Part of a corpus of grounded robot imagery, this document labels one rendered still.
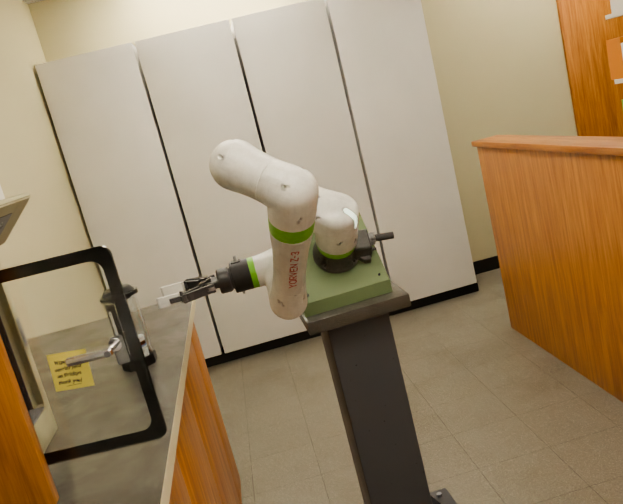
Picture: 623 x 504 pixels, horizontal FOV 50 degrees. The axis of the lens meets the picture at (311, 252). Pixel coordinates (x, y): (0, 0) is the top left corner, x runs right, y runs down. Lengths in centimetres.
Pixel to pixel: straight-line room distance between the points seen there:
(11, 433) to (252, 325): 333
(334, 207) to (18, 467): 104
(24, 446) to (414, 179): 361
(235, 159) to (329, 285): 63
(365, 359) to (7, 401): 113
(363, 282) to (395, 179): 256
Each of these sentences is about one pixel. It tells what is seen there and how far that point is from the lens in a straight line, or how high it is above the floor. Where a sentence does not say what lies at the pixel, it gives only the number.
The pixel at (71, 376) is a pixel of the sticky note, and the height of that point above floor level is 116.
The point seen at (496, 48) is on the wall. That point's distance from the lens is 529.
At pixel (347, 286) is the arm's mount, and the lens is 204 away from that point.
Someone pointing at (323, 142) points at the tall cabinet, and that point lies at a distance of 445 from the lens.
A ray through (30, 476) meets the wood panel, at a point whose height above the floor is 101.
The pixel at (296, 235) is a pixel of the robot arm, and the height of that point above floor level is 126.
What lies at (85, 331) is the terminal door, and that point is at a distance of 134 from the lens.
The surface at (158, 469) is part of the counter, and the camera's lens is 140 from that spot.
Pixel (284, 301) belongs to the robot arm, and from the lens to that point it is 181.
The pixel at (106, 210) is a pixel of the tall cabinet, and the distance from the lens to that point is 448.
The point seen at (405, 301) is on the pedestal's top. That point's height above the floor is 92.
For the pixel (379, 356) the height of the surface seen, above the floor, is 75.
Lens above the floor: 154
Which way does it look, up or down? 12 degrees down
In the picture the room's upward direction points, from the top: 14 degrees counter-clockwise
